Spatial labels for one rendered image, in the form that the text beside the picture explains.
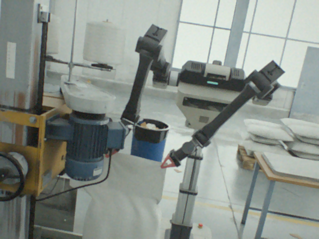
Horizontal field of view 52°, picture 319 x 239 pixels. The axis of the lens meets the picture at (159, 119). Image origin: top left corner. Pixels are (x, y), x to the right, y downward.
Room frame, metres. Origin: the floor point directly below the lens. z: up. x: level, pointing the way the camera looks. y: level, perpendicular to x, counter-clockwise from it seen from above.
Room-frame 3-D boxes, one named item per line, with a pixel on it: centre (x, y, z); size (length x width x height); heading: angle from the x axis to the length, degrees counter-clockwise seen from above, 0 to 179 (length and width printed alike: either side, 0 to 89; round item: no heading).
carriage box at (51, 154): (1.25, 0.51, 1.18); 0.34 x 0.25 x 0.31; 177
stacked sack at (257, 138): (4.96, -1.63, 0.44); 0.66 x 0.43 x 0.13; 177
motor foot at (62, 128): (1.17, 0.35, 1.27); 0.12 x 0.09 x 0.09; 177
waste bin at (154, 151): (3.82, 0.09, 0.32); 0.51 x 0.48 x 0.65; 177
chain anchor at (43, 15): (1.15, 0.44, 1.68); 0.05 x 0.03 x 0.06; 177
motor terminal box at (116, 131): (1.25, 0.17, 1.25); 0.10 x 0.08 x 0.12; 22
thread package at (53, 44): (1.37, 0.53, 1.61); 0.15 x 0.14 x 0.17; 87
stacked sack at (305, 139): (4.91, -2.32, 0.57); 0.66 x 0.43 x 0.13; 177
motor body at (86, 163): (1.21, 0.27, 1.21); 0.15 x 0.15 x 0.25
